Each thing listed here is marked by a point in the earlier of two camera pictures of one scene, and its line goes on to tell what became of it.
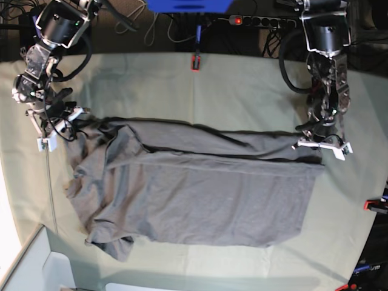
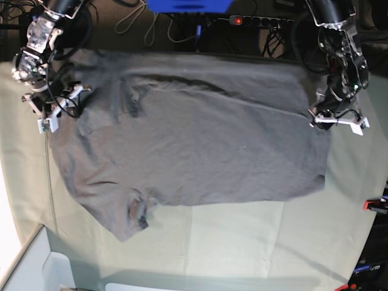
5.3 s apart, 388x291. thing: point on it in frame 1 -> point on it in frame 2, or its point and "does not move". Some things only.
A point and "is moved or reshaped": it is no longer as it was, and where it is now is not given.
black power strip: (262, 21) does not move
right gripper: (317, 134) -> (329, 112)
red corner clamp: (349, 287) does not move
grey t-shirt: (148, 180) is moved or reshaped
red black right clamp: (380, 205) does not move
